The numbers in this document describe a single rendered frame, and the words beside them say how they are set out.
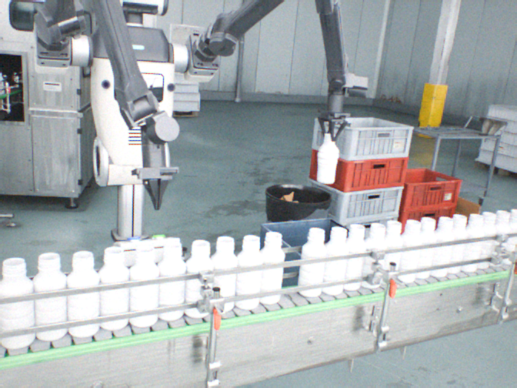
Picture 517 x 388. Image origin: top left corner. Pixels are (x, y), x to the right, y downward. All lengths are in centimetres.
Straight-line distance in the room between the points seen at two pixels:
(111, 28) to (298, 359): 86
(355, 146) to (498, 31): 1053
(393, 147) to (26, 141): 303
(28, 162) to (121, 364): 382
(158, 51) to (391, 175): 246
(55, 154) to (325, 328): 375
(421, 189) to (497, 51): 976
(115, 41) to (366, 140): 255
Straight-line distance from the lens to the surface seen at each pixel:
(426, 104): 1122
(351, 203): 355
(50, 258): 104
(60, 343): 107
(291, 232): 192
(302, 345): 127
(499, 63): 1358
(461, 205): 449
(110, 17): 115
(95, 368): 109
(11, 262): 103
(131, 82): 120
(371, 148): 354
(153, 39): 163
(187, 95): 1069
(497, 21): 1382
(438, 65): 1117
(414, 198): 409
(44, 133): 471
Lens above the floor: 158
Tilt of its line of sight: 17 degrees down
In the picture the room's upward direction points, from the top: 5 degrees clockwise
